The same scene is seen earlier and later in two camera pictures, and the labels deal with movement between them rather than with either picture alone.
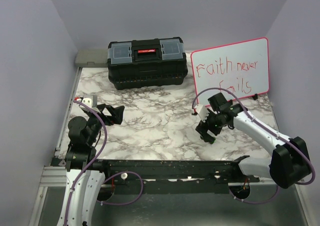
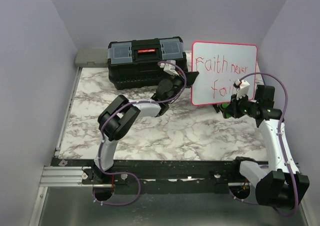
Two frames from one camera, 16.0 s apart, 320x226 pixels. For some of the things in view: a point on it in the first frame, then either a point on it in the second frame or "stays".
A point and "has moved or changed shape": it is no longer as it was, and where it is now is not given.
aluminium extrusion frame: (52, 176) stays
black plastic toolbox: (144, 63) stays
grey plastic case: (90, 58) stays
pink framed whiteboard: (242, 67) has moved or changed shape
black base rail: (154, 177) stays
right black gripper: (202, 131) to (233, 106)
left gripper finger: (112, 110) to (191, 76)
